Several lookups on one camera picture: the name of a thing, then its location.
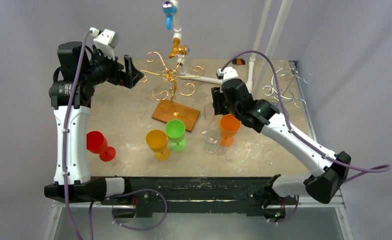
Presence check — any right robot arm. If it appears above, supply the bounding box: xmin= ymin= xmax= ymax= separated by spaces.
xmin=211 ymin=78 xmax=351 ymax=204

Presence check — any white PVC pipe frame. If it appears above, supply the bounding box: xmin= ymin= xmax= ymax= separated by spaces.
xmin=169 ymin=0 xmax=272 ymax=92

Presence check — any yellow-orange plastic goblet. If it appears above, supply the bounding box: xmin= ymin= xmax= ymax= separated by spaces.
xmin=145 ymin=129 xmax=171 ymax=161

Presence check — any gold wire wine glass rack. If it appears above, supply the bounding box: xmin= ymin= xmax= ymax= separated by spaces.
xmin=141 ymin=51 xmax=200 ymax=133

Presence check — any green plastic goblet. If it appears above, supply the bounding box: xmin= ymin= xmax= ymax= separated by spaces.
xmin=165 ymin=119 xmax=186 ymax=152

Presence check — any clear wine glass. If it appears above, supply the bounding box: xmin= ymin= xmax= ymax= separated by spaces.
xmin=201 ymin=102 xmax=217 ymax=136

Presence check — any chrome spiral glass rack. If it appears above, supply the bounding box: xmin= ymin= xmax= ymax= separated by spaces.
xmin=261 ymin=59 xmax=315 ymax=108

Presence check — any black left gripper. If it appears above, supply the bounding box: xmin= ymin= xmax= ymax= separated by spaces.
xmin=83 ymin=45 xmax=143 ymax=88

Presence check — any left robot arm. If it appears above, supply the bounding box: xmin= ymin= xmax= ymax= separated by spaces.
xmin=44 ymin=41 xmax=144 ymax=205

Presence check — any blue faucet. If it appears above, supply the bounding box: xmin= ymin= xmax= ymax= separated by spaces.
xmin=162 ymin=1 xmax=177 ymax=31

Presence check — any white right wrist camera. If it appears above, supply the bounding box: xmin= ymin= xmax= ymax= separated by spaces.
xmin=216 ymin=66 xmax=238 ymax=81

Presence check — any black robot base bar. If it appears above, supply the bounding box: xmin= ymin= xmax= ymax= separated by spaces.
xmin=101 ymin=176 xmax=299 ymax=220

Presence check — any small clear glass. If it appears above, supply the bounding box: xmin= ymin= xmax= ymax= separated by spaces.
xmin=205 ymin=130 xmax=221 ymax=154

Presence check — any orange plastic goblet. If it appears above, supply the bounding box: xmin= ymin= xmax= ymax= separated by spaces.
xmin=218 ymin=114 xmax=241 ymax=147

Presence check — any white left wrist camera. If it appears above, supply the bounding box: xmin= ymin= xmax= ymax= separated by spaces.
xmin=89 ymin=27 xmax=120 ymax=60

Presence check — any red plastic goblet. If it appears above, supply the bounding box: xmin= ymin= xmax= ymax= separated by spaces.
xmin=86 ymin=131 xmax=116 ymax=162

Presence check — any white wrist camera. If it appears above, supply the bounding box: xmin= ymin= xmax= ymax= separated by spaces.
xmin=216 ymin=66 xmax=238 ymax=81
xmin=89 ymin=27 xmax=120 ymax=60

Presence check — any yellow faucet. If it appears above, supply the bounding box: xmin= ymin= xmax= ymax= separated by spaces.
xmin=168 ymin=38 xmax=189 ymax=59

